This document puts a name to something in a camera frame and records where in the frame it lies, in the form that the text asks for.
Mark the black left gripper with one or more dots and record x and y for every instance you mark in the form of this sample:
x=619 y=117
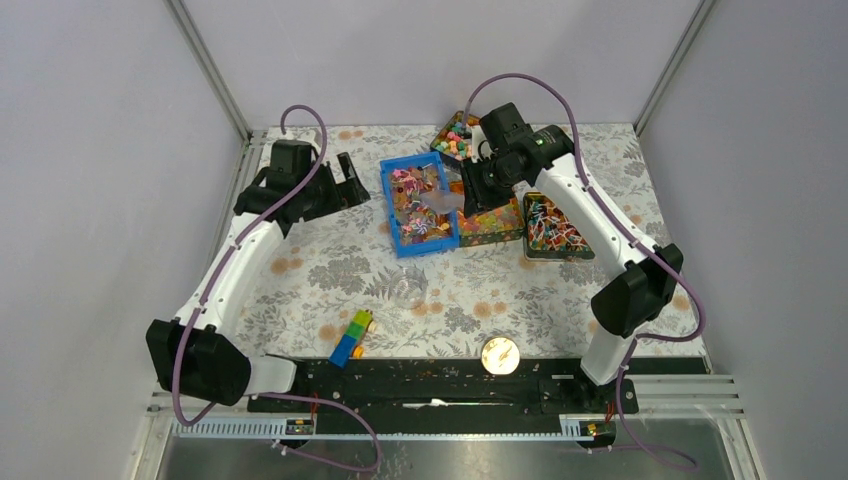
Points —
x=351 y=194

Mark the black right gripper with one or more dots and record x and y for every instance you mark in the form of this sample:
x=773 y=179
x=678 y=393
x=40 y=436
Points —
x=475 y=197

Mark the clear glass jar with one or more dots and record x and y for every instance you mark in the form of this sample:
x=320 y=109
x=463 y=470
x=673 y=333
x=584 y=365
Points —
x=407 y=287

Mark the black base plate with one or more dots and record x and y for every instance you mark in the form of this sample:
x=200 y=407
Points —
x=538 y=385

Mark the floral patterned table mat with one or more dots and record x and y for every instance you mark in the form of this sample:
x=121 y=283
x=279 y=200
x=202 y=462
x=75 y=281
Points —
x=331 y=267

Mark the gold tin with lollipops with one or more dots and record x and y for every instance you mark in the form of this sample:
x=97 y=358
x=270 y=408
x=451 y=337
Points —
x=548 y=233

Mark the gold round jar lid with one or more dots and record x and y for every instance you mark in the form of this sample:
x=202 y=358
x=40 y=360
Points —
x=500 y=356

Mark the dark tin with pastel candies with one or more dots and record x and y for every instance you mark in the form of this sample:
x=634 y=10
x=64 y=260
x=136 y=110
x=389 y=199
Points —
x=453 y=142

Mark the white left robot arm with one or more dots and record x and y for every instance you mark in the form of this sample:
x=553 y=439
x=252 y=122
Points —
x=193 y=354

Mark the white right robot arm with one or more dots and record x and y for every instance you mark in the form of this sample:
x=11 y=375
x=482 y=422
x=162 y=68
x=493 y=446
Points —
x=642 y=275

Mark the blue plastic bin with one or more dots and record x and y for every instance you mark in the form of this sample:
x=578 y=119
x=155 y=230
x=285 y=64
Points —
x=416 y=229

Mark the colourful toy brick stack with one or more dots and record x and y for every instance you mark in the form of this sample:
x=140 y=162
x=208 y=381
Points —
x=349 y=345

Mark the gold tin with gummy candies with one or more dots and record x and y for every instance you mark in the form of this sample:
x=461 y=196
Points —
x=502 y=224

